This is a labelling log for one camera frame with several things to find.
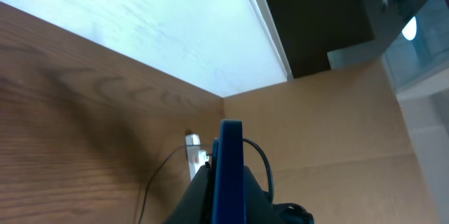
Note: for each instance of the brown cardboard side panel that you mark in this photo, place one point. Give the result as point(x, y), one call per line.
point(338, 146)

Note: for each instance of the blue Galaxy smartphone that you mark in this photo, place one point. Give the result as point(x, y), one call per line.
point(229, 202)

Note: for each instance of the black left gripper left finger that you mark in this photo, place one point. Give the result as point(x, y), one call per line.
point(194, 206)

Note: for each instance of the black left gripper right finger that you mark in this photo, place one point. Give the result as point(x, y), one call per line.
point(258, 208)

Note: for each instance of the white power strip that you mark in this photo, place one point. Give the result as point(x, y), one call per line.
point(196, 152)

